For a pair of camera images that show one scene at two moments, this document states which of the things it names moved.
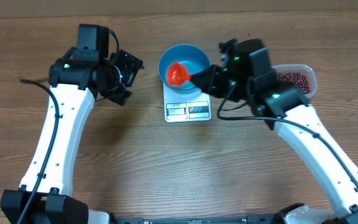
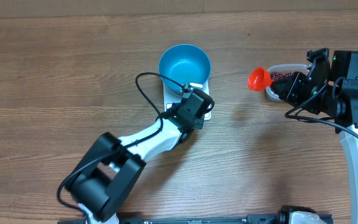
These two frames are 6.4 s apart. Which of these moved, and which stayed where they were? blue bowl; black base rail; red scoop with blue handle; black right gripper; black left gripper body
Moved: black right gripper; black left gripper body; red scoop with blue handle
Stayed: black base rail; blue bowl
